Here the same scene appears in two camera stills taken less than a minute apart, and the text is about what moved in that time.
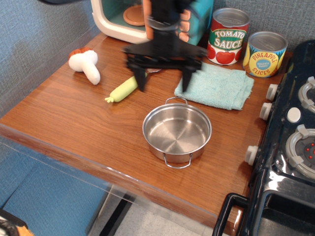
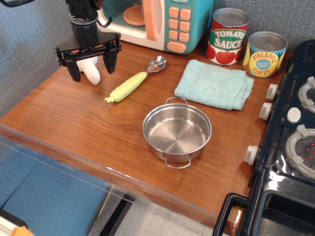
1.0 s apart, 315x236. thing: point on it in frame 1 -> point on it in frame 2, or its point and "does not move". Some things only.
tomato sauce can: x=229 y=28 does not move
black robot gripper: x=165 y=50 -> x=87 y=40
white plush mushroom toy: x=84 y=60 does not move
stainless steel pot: x=176 y=132 does not move
